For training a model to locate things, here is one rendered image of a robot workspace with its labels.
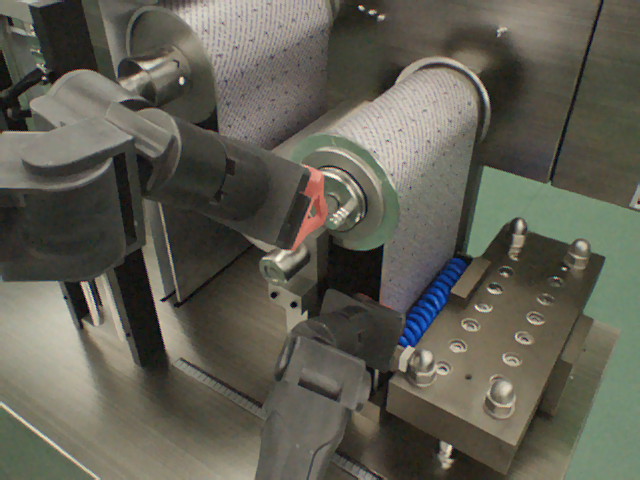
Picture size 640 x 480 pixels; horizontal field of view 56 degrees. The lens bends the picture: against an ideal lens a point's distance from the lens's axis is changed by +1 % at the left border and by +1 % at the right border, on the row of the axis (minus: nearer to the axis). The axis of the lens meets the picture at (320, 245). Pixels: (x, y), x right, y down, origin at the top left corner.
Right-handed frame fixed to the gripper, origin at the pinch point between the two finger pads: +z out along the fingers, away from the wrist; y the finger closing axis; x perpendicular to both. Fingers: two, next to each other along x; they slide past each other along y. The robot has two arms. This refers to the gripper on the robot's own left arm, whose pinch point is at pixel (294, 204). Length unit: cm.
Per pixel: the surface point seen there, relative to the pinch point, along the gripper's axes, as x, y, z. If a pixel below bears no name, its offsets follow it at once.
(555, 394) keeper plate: -11, 24, 42
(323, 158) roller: 5.6, -4.4, 9.6
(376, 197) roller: 3.8, 2.4, 11.3
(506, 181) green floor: 44, -43, 257
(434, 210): 5.5, 3.5, 27.8
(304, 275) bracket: -8.0, -5.3, 17.4
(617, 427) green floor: -30, 38, 168
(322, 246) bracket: -3.7, -3.5, 15.5
